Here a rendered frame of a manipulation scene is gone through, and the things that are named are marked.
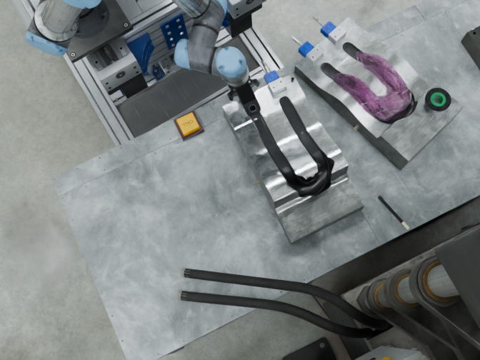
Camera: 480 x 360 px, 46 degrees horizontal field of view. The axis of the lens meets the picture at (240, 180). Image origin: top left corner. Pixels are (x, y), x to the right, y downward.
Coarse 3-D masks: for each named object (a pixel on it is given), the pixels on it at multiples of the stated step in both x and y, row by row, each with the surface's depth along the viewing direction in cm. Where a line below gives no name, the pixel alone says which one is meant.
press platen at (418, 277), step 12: (420, 264) 109; (432, 264) 108; (420, 276) 108; (420, 288) 107; (420, 300) 108; (432, 300) 106; (444, 300) 106; (456, 300) 106; (432, 312) 109; (444, 312) 106; (456, 312) 106; (468, 312) 106; (456, 324) 106; (468, 324) 106; (468, 336) 105
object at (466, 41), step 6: (474, 30) 193; (468, 36) 194; (474, 36) 193; (462, 42) 199; (468, 42) 196; (474, 42) 192; (468, 48) 197; (474, 48) 194; (474, 54) 195; (474, 60) 197
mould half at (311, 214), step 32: (256, 96) 189; (288, 96) 188; (288, 128) 186; (320, 128) 185; (256, 160) 183; (288, 160) 180; (288, 192) 175; (352, 192) 182; (288, 224) 180; (320, 224) 180
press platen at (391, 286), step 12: (396, 276) 132; (408, 276) 132; (384, 288) 135; (396, 288) 131; (396, 300) 131; (408, 312) 131; (420, 312) 131; (420, 324) 130; (432, 324) 130; (444, 324) 129; (444, 336) 129; (456, 336) 128; (456, 348) 128; (468, 348) 128
